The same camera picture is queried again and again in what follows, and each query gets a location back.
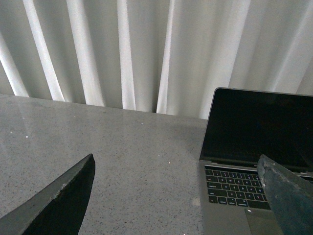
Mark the silver laptop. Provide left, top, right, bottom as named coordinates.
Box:
left=199, top=88, right=313, bottom=235

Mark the white curtain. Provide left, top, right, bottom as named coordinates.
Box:
left=0, top=0, right=313, bottom=118

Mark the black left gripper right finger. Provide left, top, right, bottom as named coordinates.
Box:
left=257, top=155, right=313, bottom=235

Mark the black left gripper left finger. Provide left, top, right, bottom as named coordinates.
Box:
left=0, top=154, right=95, bottom=235

